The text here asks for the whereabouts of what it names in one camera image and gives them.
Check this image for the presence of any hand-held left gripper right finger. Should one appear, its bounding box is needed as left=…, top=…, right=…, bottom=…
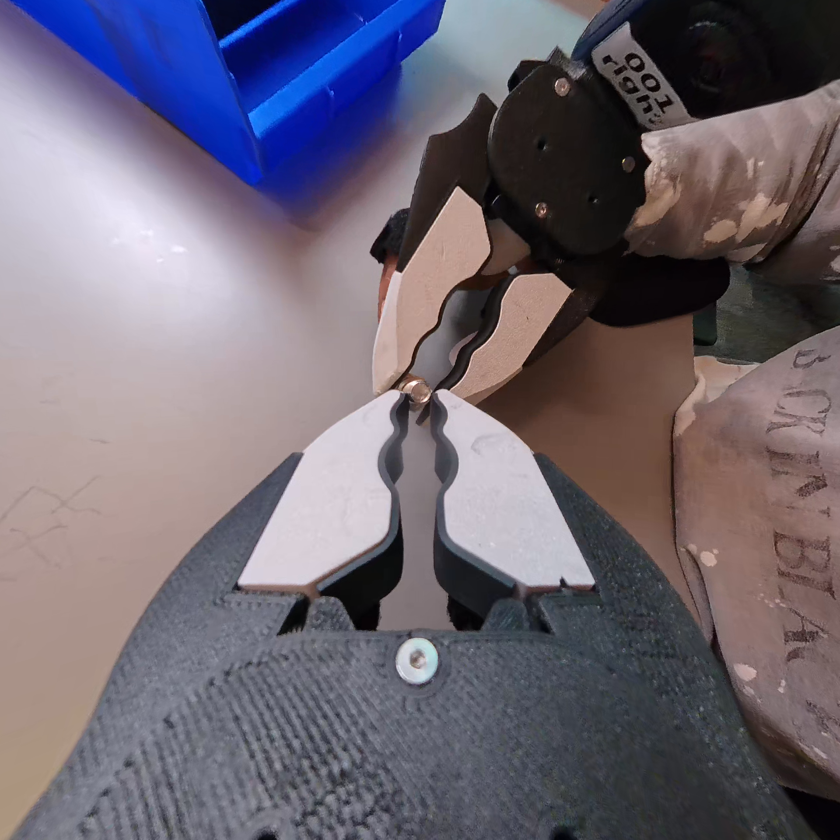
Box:
left=433, top=388, right=597, bottom=624

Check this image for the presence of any person's right forearm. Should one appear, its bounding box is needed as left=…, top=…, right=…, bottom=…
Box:
left=623, top=79, right=840, bottom=283

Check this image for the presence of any person's right hand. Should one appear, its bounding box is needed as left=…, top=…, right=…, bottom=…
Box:
left=376, top=257, right=403, bottom=320

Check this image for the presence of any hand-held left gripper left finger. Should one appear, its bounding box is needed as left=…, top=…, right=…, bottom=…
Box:
left=236, top=388, right=403, bottom=624

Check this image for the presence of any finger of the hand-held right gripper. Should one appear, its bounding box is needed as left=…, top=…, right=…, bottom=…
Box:
left=372, top=185, right=493, bottom=396
left=433, top=272, right=575, bottom=406

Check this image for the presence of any silver hex bolt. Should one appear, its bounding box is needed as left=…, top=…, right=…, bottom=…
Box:
left=399, top=374, right=434, bottom=427

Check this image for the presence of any blue storage bin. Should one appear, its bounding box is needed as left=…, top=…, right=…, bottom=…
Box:
left=13, top=0, right=447, bottom=211

